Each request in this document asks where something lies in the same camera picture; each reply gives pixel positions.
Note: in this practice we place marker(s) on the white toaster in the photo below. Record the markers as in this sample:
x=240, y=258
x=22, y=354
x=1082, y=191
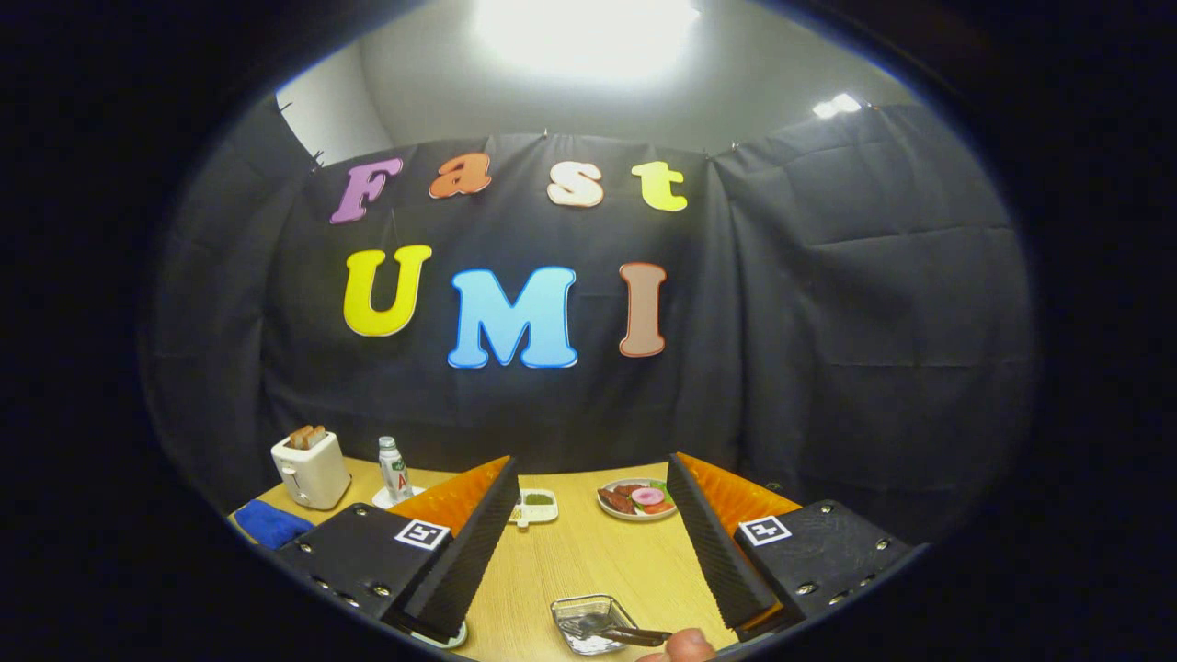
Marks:
x=313, y=473

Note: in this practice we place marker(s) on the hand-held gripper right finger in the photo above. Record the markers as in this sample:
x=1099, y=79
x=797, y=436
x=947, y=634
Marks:
x=722, y=561

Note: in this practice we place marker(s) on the small clear plastic bottle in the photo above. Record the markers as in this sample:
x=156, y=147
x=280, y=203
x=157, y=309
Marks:
x=394, y=471

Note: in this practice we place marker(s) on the pale green plate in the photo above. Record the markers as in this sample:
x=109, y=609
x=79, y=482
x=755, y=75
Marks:
x=451, y=638

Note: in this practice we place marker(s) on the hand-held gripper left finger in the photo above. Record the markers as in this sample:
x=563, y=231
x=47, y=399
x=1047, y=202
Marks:
x=469, y=561

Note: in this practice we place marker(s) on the toast slices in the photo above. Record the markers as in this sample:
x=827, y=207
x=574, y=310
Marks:
x=306, y=436

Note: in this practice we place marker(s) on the white square coaster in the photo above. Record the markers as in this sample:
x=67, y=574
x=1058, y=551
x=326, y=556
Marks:
x=382, y=501

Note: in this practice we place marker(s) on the white divided condiment tray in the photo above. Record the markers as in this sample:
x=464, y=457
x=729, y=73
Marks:
x=537, y=504

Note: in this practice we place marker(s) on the plate of toy food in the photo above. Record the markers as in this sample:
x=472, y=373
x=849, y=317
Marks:
x=634, y=498

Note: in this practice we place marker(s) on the small ceiling light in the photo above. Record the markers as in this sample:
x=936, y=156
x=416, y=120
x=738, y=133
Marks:
x=835, y=105

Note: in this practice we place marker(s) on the blue towel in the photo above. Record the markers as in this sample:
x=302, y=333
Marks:
x=268, y=524

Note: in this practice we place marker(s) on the large ceiling light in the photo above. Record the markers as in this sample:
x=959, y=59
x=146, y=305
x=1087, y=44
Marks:
x=588, y=32

